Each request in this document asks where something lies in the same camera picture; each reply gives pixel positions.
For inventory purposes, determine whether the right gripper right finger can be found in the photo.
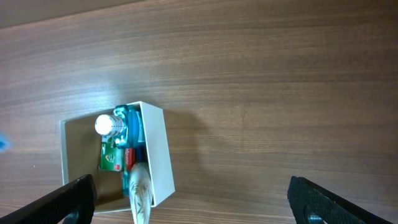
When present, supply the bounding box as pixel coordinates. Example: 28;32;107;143
287;176;392;224

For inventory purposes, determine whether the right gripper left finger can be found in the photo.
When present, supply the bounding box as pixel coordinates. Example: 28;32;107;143
1;174;97;223

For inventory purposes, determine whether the green white soap packet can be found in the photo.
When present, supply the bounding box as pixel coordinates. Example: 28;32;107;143
98;136;124;172

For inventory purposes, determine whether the white green-leaf lotion tube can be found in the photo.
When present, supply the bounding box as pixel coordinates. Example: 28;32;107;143
129;162;153;224

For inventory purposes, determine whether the teal white toothpaste tube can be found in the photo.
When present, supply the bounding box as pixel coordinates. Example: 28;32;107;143
122;148;135;196

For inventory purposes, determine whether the teal mouthwash bottle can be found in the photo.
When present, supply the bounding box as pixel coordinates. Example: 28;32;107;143
95;105;146;149

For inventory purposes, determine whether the blue white toothbrush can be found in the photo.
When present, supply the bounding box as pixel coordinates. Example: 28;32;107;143
0;134;12;152

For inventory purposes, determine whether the blue disposable razor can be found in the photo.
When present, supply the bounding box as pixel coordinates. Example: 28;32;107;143
134;146;147;164

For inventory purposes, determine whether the white open cardboard box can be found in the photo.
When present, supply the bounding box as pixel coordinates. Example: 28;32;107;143
60;101;175;214

